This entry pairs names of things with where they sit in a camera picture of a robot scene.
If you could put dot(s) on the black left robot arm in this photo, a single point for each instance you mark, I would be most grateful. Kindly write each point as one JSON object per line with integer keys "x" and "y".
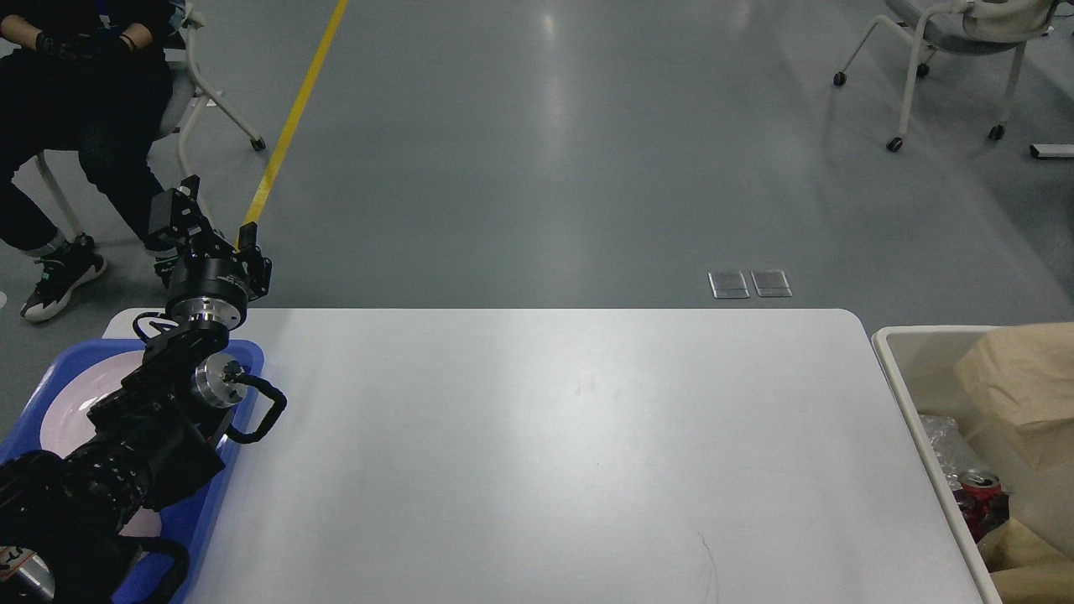
{"x": 156, "y": 437}

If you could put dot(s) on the white object at right edge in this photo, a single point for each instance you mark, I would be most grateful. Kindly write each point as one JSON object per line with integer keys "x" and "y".
{"x": 1047, "y": 151}

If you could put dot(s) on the foil tray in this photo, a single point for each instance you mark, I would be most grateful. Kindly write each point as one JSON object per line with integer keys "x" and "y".
{"x": 954, "y": 454}

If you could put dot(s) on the brown paper bag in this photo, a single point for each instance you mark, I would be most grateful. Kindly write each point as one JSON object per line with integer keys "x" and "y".
{"x": 1020, "y": 378}
{"x": 1024, "y": 568}

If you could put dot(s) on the pink plate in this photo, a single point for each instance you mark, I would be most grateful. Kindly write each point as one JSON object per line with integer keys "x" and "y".
{"x": 65, "y": 425}

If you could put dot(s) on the grey chair in background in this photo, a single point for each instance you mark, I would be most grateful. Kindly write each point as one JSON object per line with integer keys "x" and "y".
{"x": 967, "y": 28}

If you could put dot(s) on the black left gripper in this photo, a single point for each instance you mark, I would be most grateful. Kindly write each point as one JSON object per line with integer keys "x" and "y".
{"x": 204, "y": 286}

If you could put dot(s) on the person in black clothes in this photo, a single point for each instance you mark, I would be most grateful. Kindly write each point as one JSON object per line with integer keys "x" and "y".
{"x": 90, "y": 76}

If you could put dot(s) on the silver floor outlet plates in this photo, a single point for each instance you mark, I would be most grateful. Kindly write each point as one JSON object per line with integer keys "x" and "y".
{"x": 742, "y": 285}

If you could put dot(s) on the crushed red soda can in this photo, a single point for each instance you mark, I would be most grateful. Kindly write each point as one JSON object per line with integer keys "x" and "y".
{"x": 983, "y": 502}

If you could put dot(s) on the beige plastic bin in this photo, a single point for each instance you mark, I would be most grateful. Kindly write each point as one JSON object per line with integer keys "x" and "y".
{"x": 919, "y": 362}

